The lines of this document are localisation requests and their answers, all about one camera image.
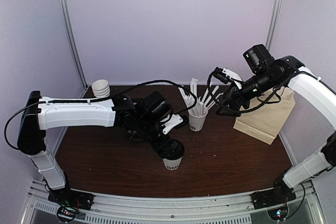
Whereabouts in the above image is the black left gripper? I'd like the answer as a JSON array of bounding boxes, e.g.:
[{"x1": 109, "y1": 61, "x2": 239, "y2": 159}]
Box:
[{"x1": 135, "y1": 115, "x2": 180, "y2": 159}]

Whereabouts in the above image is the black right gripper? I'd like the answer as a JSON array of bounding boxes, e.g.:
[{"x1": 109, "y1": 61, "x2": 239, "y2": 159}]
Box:
[{"x1": 216, "y1": 68, "x2": 279, "y2": 116}]

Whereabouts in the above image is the black plastic cup lid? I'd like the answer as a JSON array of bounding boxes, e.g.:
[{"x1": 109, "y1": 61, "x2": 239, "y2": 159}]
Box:
[{"x1": 158, "y1": 139, "x2": 185, "y2": 160}]

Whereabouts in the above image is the brown paper takeout bag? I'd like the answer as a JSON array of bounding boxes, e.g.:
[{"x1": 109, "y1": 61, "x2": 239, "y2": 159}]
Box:
[{"x1": 233, "y1": 88, "x2": 296, "y2": 145}]

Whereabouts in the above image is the white paper coffee cup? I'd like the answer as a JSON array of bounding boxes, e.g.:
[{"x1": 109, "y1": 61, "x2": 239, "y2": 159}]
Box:
[{"x1": 163, "y1": 156, "x2": 183, "y2": 170}]

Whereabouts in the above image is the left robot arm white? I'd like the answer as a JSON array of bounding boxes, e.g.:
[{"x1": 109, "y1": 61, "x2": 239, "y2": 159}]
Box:
[{"x1": 17, "y1": 91, "x2": 184, "y2": 205}]

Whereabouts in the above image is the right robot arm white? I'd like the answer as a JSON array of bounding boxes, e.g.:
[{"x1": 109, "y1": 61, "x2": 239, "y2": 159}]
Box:
[{"x1": 210, "y1": 53, "x2": 335, "y2": 204}]

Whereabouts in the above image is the white cup holding straws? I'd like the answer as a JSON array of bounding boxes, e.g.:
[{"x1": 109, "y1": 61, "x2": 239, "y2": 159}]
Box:
[{"x1": 188, "y1": 111, "x2": 208, "y2": 132}]

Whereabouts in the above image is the stack of white paper cups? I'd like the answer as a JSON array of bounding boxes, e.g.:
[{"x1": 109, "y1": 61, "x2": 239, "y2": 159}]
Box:
[{"x1": 91, "y1": 79, "x2": 110, "y2": 98}]

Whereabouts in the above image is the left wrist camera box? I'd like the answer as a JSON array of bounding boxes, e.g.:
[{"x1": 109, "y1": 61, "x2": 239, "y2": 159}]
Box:
[{"x1": 144, "y1": 91, "x2": 172, "y2": 121}]

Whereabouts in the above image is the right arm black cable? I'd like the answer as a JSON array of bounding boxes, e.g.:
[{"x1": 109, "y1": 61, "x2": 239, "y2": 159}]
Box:
[{"x1": 207, "y1": 69, "x2": 281, "y2": 117}]

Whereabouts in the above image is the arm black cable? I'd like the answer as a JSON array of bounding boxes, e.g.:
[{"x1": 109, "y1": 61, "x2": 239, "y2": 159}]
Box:
[
  {"x1": 3, "y1": 79, "x2": 197, "y2": 151},
  {"x1": 207, "y1": 69, "x2": 281, "y2": 117}
]

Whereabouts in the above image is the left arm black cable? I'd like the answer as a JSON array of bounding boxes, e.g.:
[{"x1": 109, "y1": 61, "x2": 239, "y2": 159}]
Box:
[{"x1": 3, "y1": 79, "x2": 197, "y2": 151}]

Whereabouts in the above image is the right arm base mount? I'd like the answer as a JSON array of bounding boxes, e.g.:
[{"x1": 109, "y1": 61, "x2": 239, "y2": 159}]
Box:
[{"x1": 251, "y1": 175, "x2": 296, "y2": 222}]

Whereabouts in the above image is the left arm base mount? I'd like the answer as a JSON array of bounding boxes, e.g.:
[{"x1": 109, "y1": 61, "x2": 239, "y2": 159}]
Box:
[{"x1": 44, "y1": 175, "x2": 94, "y2": 223}]

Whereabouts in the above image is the right aluminium corner post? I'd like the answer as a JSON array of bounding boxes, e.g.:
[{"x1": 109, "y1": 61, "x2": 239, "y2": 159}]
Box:
[{"x1": 263, "y1": 0, "x2": 286, "y2": 51}]

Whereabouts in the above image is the aluminium corner post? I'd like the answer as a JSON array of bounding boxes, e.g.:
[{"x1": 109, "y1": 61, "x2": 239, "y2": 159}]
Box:
[
  {"x1": 263, "y1": 0, "x2": 286, "y2": 51},
  {"x1": 59, "y1": 0, "x2": 88, "y2": 90}
]

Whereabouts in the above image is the aluminium front rail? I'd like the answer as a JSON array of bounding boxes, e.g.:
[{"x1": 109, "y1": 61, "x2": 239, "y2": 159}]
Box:
[{"x1": 22, "y1": 179, "x2": 323, "y2": 224}]

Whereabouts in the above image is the left aluminium corner post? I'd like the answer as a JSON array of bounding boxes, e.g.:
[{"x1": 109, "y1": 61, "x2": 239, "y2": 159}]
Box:
[{"x1": 59, "y1": 0, "x2": 88, "y2": 90}]

